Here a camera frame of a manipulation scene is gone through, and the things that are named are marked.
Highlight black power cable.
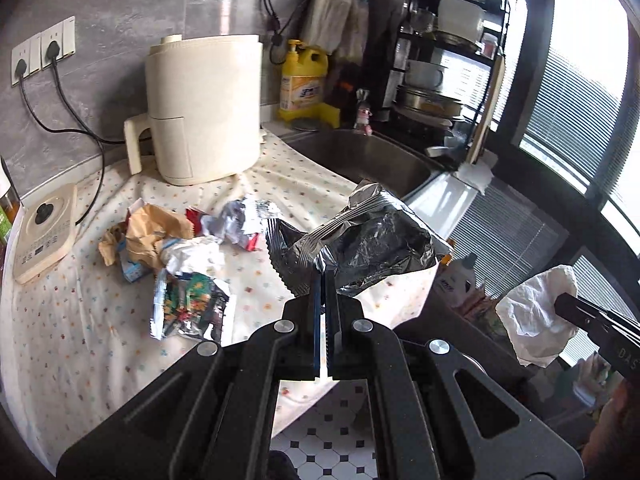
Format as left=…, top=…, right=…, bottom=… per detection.
left=14, top=41, right=151, bottom=226

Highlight white panda detergent bottle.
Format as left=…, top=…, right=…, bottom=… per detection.
left=433, top=252, right=477, bottom=308

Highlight white tissue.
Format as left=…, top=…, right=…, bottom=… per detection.
left=496, top=264, right=578, bottom=368
left=160, top=236, right=224, bottom=278

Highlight blue white medicine box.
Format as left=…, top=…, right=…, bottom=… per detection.
left=117, top=240, right=152, bottom=283

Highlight white cloth on counter edge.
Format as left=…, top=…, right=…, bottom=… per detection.
left=454, top=151, right=498, bottom=195

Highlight small pink figurine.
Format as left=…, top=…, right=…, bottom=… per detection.
left=354, top=89, right=372, bottom=136

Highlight colourful foil snack wrapper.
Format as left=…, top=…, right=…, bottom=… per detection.
left=150, top=269, right=231, bottom=344

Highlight hanging plastic bags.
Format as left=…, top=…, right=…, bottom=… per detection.
left=300, top=0, right=369, bottom=65

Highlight yellow dish soap bottle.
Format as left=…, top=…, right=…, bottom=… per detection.
left=279, top=39, right=340, bottom=128

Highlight floral white tablecloth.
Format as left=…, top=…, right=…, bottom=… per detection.
left=0, top=129, right=442, bottom=470

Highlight cream air fryer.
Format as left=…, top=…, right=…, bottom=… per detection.
left=124, top=35, right=262, bottom=186

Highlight red paper piece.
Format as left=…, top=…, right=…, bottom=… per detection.
left=184, top=207, right=205, bottom=236

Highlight brown paper bag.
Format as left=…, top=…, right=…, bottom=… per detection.
left=98, top=204, right=194, bottom=270

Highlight silver foil snack bag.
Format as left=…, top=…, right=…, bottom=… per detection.
left=266, top=181, right=452, bottom=297

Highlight white wall socket panel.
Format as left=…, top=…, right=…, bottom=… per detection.
left=10, top=15, right=76, bottom=86

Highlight stainless steel sink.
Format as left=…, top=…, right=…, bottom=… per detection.
left=281, top=129, right=445, bottom=200

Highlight white printed paper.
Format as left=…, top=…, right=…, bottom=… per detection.
left=200, top=196, right=282, bottom=252

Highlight black dish rack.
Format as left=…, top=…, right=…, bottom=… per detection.
left=376, top=0, right=511, bottom=165

